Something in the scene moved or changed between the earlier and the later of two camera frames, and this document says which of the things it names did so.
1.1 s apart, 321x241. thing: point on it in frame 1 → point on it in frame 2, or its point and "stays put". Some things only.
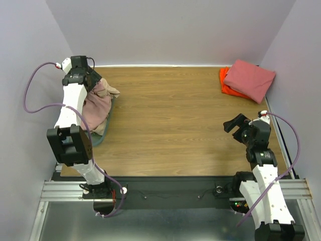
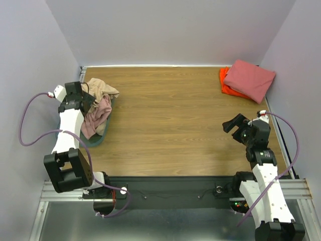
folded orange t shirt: (226, 89) stays put
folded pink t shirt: (252, 80) stays put
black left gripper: (95, 78) → (88, 99)
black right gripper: (239, 128) stays put
